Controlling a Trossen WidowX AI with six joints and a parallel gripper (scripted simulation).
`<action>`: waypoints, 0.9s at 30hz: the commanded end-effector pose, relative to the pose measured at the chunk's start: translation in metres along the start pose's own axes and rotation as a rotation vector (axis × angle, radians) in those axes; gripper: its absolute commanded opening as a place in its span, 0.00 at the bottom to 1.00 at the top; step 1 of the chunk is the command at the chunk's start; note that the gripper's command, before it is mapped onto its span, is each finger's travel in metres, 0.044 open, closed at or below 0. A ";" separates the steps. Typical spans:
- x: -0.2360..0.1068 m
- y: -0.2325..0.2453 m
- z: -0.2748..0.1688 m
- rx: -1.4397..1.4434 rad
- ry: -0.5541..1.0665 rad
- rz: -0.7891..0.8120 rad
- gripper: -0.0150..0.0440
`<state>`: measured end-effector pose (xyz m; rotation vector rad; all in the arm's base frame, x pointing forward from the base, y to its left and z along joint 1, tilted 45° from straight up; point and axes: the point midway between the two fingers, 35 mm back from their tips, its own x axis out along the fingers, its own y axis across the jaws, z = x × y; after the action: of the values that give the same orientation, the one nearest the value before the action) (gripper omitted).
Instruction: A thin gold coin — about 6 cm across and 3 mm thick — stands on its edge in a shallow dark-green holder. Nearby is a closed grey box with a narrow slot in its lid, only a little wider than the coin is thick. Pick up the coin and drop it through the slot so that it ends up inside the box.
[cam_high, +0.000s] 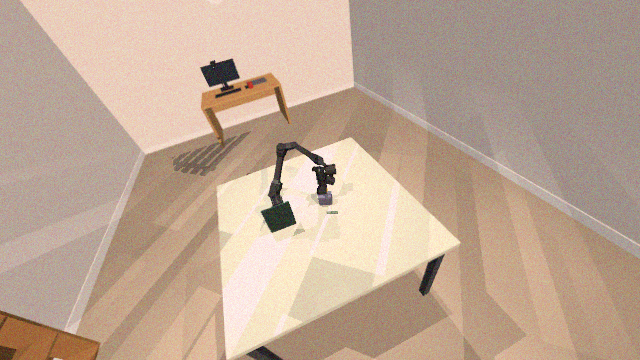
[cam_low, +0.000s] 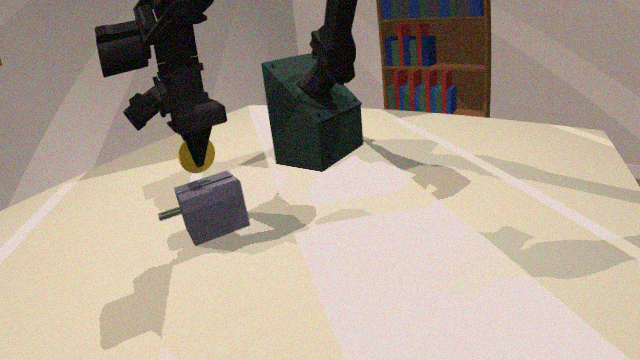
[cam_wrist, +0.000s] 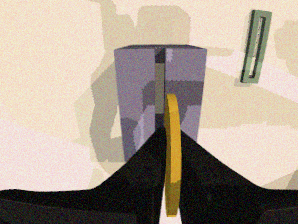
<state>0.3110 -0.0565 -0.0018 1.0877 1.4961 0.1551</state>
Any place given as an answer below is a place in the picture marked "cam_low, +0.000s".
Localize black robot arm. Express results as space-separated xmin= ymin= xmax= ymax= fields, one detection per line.
xmin=94 ymin=0 xmax=358 ymax=131

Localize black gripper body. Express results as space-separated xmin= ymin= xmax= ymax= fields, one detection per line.
xmin=157 ymin=56 xmax=228 ymax=134

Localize gold coin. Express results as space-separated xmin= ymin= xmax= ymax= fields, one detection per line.
xmin=178 ymin=141 xmax=215 ymax=173

